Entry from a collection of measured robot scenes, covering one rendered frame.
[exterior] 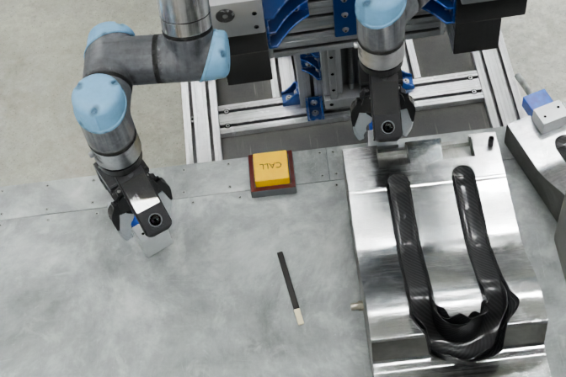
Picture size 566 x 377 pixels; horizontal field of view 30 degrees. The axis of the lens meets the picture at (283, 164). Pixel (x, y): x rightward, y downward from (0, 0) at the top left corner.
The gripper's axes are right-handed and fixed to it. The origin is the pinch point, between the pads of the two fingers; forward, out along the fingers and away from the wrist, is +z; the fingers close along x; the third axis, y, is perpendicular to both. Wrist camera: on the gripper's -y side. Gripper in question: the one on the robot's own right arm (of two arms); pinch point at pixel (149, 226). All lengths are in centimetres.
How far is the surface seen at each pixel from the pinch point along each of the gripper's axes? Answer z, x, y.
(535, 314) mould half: -9, -38, -52
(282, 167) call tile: 1.0, -25.1, -2.9
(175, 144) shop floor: 85, -30, 72
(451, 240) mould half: -4, -38, -33
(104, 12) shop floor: 85, -37, 128
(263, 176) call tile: 0.9, -21.4, -2.3
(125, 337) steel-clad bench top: 4.5, 12.8, -13.2
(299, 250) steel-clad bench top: 4.6, -19.2, -16.4
